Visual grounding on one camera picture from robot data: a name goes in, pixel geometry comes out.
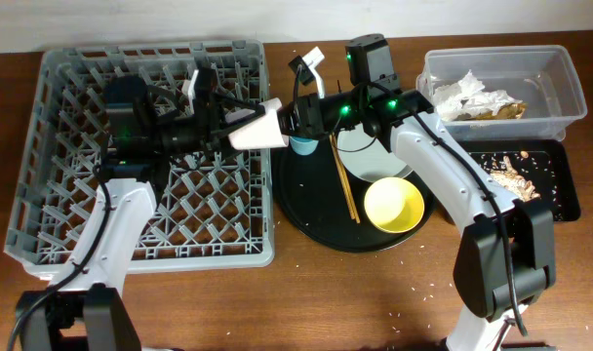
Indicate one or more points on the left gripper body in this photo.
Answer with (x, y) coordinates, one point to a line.
(205, 124)

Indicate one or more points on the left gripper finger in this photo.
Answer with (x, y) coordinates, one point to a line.
(256, 110)
(228, 145)

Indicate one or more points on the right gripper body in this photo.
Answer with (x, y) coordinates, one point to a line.
(330, 111)

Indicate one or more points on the light blue plastic cup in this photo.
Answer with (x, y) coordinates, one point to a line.
(303, 146)

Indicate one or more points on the pink plastic cup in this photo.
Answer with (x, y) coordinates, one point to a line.
(265, 131)

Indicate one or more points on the grey round plate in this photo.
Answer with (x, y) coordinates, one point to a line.
(366, 158)

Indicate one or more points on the yellow bowl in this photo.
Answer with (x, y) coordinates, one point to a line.
(394, 205)

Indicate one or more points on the white paper napkin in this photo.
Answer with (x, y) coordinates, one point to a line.
(450, 101)

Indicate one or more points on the brown snack wrapper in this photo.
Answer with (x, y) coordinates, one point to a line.
(486, 112)

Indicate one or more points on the rice and peanut shell scraps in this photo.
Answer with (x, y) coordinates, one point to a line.
(528, 175)

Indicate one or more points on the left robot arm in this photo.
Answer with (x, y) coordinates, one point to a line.
(82, 307)

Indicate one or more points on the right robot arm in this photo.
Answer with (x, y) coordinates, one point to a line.
(506, 257)

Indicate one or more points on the grey plastic dishwasher rack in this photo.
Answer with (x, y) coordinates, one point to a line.
(214, 212)

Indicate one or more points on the round black serving tray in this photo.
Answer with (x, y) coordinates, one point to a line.
(310, 194)

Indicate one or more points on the clear plastic bin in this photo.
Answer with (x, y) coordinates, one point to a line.
(541, 76)

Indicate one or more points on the black rectangular tray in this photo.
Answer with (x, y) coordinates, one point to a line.
(567, 207)

